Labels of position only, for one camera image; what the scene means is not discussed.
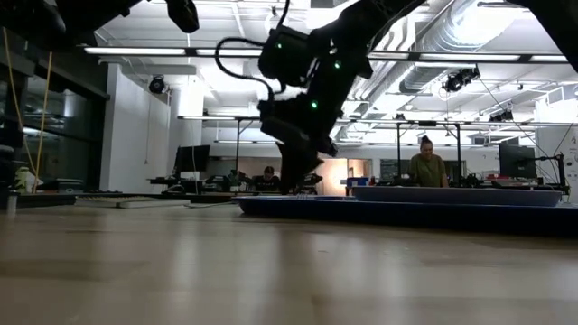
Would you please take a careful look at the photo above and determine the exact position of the black table edge rail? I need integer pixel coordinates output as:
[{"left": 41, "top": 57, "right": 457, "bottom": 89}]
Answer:
[{"left": 0, "top": 192, "right": 237, "bottom": 210}]

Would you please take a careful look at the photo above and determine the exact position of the blue storage box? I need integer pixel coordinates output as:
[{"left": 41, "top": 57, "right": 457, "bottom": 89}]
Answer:
[{"left": 344, "top": 176, "right": 371, "bottom": 197}]

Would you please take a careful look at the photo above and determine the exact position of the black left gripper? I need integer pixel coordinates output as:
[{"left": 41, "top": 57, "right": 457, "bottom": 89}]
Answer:
[{"left": 70, "top": 0, "right": 201, "bottom": 42}]

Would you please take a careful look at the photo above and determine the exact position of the seated person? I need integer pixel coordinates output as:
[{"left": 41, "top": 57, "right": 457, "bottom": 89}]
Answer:
[{"left": 251, "top": 165, "right": 283, "bottom": 193}]

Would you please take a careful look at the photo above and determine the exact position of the standing person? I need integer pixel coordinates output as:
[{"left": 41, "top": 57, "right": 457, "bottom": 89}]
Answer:
[{"left": 406, "top": 134, "right": 451, "bottom": 189}]

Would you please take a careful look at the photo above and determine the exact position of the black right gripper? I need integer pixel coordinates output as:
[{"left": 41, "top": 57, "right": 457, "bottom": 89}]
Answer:
[{"left": 257, "top": 48, "right": 375, "bottom": 196}]

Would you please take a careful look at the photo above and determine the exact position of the grey cylinder post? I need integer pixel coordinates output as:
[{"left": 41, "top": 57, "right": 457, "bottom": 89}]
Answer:
[{"left": 5, "top": 189, "right": 20, "bottom": 217}]

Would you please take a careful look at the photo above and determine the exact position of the dark storage box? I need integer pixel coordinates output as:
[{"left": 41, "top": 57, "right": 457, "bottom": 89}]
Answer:
[{"left": 42, "top": 177, "right": 86, "bottom": 196}]

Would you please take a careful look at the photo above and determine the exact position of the black ceiling camera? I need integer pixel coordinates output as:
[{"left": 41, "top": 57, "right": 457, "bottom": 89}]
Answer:
[
  {"left": 489, "top": 107, "right": 515, "bottom": 124},
  {"left": 147, "top": 74, "right": 168, "bottom": 96},
  {"left": 442, "top": 66, "right": 482, "bottom": 94}
]

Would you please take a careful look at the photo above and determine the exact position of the blue plastic tray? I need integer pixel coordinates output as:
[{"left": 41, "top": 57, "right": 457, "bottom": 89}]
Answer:
[{"left": 233, "top": 194, "right": 578, "bottom": 238}]

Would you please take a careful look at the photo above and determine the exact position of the yellow hanging cable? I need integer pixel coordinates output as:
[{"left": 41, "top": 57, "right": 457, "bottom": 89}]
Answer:
[
  {"left": 34, "top": 50, "right": 54, "bottom": 182},
  {"left": 1, "top": 26, "right": 37, "bottom": 181}
]

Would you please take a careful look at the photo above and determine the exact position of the black computer monitor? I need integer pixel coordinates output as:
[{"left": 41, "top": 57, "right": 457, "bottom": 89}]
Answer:
[
  {"left": 498, "top": 143, "right": 537, "bottom": 180},
  {"left": 173, "top": 144, "right": 212, "bottom": 174}
]

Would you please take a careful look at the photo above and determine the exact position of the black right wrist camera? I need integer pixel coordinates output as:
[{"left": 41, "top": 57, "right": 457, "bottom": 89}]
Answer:
[{"left": 257, "top": 25, "right": 314, "bottom": 88}]

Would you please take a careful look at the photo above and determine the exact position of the white round plate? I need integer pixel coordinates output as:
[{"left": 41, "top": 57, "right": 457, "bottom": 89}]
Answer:
[{"left": 351, "top": 185, "right": 564, "bottom": 209}]

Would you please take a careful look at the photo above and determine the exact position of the black monitor stand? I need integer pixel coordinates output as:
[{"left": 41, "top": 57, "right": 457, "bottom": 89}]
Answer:
[{"left": 518, "top": 151, "right": 570, "bottom": 197}]

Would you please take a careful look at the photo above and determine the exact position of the black overhead light bar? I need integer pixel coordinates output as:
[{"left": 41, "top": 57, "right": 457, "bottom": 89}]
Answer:
[{"left": 83, "top": 44, "right": 578, "bottom": 65}]

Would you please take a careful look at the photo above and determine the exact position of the black metal rig frame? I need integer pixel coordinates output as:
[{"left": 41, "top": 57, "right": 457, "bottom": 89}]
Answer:
[
  {"left": 396, "top": 119, "right": 463, "bottom": 187},
  {"left": 233, "top": 115, "right": 284, "bottom": 178}
]

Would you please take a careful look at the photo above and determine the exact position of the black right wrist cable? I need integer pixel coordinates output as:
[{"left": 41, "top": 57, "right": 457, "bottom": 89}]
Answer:
[{"left": 213, "top": 0, "right": 291, "bottom": 103}]

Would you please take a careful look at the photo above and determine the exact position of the pale green white container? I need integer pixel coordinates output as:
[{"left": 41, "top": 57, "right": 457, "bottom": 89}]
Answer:
[{"left": 13, "top": 165, "right": 45, "bottom": 196}]

